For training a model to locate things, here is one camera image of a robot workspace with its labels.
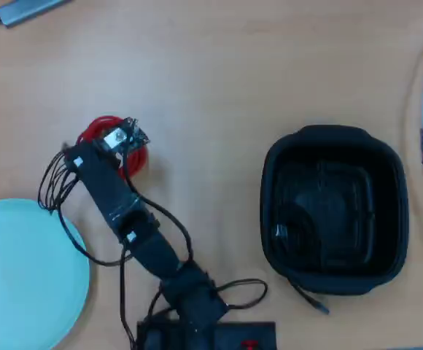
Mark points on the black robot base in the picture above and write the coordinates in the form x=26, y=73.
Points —
x=240, y=333

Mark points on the grey USB hub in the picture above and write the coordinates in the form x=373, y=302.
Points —
x=29, y=11

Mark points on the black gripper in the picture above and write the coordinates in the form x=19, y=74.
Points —
x=91, y=164

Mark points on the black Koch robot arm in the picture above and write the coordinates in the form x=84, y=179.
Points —
x=149, y=248

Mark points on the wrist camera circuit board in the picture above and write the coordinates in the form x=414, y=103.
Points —
x=124, y=135

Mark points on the black square bowl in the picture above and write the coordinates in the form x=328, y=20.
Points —
x=394, y=182

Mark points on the green round bowl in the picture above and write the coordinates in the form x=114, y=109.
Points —
x=29, y=273

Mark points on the small red knob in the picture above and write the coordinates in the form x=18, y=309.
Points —
x=249, y=344

